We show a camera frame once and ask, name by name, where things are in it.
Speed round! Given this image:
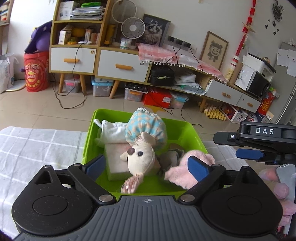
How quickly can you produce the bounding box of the yellow egg tray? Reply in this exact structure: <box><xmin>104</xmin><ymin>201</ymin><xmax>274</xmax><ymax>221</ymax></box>
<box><xmin>204</xmin><ymin>107</ymin><xmax>226</xmax><ymax>121</ymax></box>

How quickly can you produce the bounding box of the mouse plush blue dress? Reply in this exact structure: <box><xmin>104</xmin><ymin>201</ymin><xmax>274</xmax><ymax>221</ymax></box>
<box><xmin>120</xmin><ymin>108</ymin><xmax>168</xmax><ymax>194</ymax></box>

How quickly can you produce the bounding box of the red cartoon bucket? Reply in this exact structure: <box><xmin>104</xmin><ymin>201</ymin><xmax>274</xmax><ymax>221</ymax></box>
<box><xmin>23</xmin><ymin>51</ymin><xmax>49</xmax><ymax>92</ymax></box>

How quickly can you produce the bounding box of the small white desk fan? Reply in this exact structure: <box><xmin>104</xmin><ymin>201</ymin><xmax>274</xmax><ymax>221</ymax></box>
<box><xmin>120</xmin><ymin>17</ymin><xmax>145</xmax><ymax>49</ymax></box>

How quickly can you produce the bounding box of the silver refrigerator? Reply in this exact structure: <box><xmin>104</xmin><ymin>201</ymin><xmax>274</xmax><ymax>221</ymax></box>
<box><xmin>273</xmin><ymin>42</ymin><xmax>295</xmax><ymax>125</ymax></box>

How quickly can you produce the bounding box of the framed cartoon girl picture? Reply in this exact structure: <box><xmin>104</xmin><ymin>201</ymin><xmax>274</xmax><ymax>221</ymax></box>
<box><xmin>200</xmin><ymin>31</ymin><xmax>228</xmax><ymax>70</ymax></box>

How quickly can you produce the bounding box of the microwave oven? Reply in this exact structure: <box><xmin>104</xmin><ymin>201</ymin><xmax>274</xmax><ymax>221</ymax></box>
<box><xmin>234</xmin><ymin>65</ymin><xmax>271</xmax><ymax>99</ymax></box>

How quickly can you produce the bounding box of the pink square sponge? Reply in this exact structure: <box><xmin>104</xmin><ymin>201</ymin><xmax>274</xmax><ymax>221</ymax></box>
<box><xmin>104</xmin><ymin>143</ymin><xmax>131</xmax><ymax>181</ymax></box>

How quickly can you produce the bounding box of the purple plush toy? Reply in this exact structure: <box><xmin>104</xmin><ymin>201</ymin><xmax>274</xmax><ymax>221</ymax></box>
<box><xmin>25</xmin><ymin>21</ymin><xmax>52</xmax><ymax>54</ymax></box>

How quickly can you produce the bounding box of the low wooden tv cabinet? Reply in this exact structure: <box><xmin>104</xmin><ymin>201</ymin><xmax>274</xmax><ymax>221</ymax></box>
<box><xmin>154</xmin><ymin>64</ymin><xmax>260</xmax><ymax>113</ymax></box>

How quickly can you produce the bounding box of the black power cable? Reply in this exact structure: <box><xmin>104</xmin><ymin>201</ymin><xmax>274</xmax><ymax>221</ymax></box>
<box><xmin>49</xmin><ymin>44</ymin><xmax>87</xmax><ymax>110</ymax></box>

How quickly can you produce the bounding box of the tall wooden shelf cabinet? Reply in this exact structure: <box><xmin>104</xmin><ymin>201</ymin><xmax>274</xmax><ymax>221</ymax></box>
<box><xmin>49</xmin><ymin>1</ymin><xmax>151</xmax><ymax>97</ymax></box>

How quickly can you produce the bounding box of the black bag on shelf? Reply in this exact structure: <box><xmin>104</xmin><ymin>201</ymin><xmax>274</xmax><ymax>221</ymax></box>
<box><xmin>149</xmin><ymin>65</ymin><xmax>175</xmax><ymax>87</ymax></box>

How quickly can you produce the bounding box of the green plastic storage bin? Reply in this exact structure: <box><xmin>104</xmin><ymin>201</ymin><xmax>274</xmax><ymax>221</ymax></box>
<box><xmin>83</xmin><ymin>108</ymin><xmax>215</xmax><ymax>198</ymax></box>

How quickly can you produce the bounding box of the pink fluffy plush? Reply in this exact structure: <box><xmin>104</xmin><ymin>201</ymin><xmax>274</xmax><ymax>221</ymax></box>
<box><xmin>164</xmin><ymin>150</ymin><xmax>215</xmax><ymax>190</ymax></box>

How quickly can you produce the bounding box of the grey small plush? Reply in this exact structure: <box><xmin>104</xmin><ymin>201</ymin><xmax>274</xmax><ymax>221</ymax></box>
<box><xmin>158</xmin><ymin>149</ymin><xmax>185</xmax><ymax>172</ymax></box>

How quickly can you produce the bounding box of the person's right hand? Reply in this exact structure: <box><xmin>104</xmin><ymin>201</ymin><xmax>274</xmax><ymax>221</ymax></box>
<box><xmin>259</xmin><ymin>168</ymin><xmax>296</xmax><ymax>227</ymax></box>

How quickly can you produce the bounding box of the white paper bag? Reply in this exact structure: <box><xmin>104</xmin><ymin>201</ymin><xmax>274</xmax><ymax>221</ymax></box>
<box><xmin>0</xmin><ymin>53</ymin><xmax>15</xmax><ymax>93</ymax></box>

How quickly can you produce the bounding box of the red cardboard box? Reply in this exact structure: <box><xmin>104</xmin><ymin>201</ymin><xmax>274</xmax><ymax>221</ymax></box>
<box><xmin>144</xmin><ymin>87</ymin><xmax>171</xmax><ymax>108</ymax></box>

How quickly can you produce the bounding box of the pink checked cloth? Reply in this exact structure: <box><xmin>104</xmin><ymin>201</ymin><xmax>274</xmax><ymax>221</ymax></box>
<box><xmin>137</xmin><ymin>43</ymin><xmax>227</xmax><ymax>84</ymax></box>

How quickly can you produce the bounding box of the framed cat picture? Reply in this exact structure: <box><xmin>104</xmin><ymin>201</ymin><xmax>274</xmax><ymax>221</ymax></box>
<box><xmin>137</xmin><ymin>14</ymin><xmax>171</xmax><ymax>47</ymax></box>

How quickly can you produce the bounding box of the white grid tablecloth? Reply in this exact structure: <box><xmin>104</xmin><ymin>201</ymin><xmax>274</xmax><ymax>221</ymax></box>
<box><xmin>0</xmin><ymin>126</ymin><xmax>253</xmax><ymax>239</ymax></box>

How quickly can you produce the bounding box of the clear box blue lid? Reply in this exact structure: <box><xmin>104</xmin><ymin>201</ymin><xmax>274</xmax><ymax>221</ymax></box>
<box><xmin>91</xmin><ymin>76</ymin><xmax>114</xmax><ymax>97</ymax></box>

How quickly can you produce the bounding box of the white printer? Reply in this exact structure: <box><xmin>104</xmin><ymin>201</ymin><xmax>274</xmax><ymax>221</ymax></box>
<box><xmin>242</xmin><ymin>54</ymin><xmax>276</xmax><ymax>76</ymax></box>

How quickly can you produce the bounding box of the white cloth pouch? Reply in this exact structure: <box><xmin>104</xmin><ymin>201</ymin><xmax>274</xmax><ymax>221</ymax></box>
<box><xmin>93</xmin><ymin>118</ymin><xmax>127</xmax><ymax>147</ymax></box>

